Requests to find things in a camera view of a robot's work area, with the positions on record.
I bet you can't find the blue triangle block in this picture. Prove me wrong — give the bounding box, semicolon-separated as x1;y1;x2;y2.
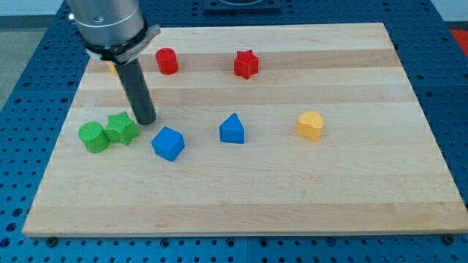
219;113;245;144

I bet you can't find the green cylinder block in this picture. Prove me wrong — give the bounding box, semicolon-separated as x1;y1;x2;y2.
78;121;110;153

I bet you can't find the yellow heart block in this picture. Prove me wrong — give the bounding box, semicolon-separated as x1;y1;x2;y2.
296;111;323;141

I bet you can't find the red star block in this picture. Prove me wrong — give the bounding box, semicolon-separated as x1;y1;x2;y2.
233;50;259;80

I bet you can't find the red cylinder block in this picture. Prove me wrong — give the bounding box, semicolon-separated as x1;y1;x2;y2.
155;47;178;75

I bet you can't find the wooden board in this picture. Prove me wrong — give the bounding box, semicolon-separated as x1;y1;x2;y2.
23;23;467;237

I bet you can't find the blue cube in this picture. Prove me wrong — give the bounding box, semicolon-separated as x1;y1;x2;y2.
151;126;185;161

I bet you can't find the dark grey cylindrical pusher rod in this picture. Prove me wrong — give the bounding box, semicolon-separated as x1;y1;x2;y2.
116;59;156;125

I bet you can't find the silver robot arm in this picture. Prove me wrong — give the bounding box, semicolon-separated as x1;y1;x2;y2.
67;0;160;125

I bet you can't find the yellow block behind rod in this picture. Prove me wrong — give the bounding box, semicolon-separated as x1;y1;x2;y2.
106;61;118;77

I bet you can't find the green star block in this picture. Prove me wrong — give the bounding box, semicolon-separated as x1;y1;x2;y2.
104;111;140;146

